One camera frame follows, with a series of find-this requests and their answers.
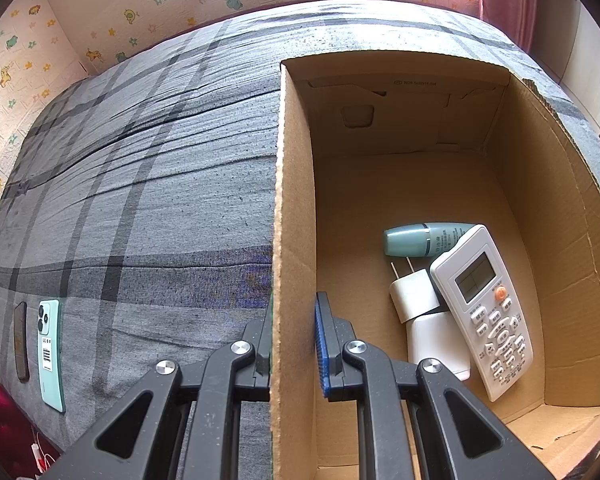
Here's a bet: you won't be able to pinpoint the black smartphone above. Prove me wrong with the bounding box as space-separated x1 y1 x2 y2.
12 301 30 383

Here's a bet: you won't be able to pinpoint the cardboard box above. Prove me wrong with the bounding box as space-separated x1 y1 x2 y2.
269 49 600 480

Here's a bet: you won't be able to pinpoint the white remote control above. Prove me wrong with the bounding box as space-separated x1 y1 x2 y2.
429 224 534 402

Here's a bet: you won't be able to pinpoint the teal lotion bottle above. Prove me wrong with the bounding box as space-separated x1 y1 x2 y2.
383 222 476 259

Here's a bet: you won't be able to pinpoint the small white charger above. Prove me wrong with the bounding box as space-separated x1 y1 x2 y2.
389 257 441 324

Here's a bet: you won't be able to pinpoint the red cloth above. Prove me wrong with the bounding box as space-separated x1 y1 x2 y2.
0 380 36 461

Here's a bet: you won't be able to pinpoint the large white charger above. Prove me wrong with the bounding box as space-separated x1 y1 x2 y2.
406 312 472 382

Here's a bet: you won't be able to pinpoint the grey plaid bed sheet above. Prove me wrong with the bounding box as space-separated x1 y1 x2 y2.
0 0 600 466

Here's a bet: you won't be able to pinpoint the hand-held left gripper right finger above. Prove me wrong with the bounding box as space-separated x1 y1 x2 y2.
314 291 556 480

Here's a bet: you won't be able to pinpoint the green smartphone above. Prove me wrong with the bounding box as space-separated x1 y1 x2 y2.
38 299 67 413

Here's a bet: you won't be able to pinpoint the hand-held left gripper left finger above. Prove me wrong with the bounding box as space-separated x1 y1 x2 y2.
45 295 273 480

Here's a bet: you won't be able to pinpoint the white cable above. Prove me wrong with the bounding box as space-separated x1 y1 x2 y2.
27 425 61 473

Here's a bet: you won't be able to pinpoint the beige wardrobe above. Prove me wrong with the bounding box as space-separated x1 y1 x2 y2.
530 0 600 133

